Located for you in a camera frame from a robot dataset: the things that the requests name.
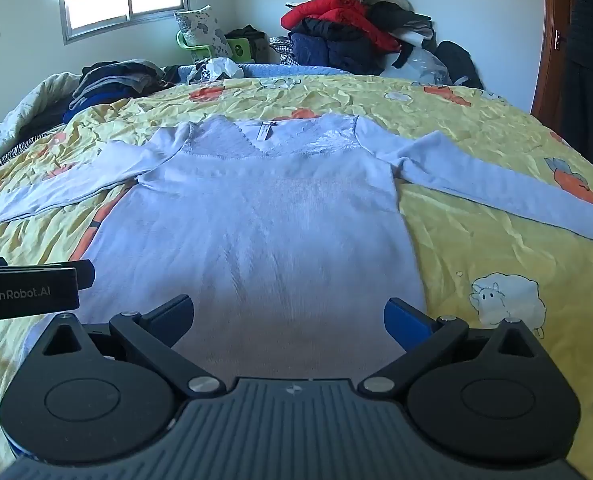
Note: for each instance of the green plastic chair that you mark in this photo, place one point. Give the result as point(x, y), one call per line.
point(239, 49)

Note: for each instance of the grey patterned pillow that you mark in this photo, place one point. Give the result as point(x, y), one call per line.
point(201, 27)

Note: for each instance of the light purple long-sleeve sweater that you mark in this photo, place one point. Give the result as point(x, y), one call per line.
point(256, 220)

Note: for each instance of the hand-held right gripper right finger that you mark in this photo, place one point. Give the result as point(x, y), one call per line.
point(405, 322)

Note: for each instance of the yellow printed bedsheet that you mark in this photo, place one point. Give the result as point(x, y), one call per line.
point(476, 260)

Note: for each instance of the crumpled white patterned cloth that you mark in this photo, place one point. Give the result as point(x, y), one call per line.
point(216, 69)

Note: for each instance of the window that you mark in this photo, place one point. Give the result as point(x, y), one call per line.
point(101, 7)

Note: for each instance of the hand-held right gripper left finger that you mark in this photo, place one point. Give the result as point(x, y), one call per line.
point(174, 311)

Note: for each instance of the pile of dark clothes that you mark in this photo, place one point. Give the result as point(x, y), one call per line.
point(106, 82)

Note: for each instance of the white quilt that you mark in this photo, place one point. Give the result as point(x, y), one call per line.
point(21, 110)

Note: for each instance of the large pile of jackets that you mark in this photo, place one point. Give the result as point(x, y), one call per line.
point(346, 25)

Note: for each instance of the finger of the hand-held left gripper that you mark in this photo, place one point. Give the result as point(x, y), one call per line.
point(85, 275)

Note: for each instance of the light blue blanket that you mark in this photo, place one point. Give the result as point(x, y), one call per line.
point(261, 70)

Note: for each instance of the brown wooden door frame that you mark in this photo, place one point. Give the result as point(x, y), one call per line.
point(551, 35)

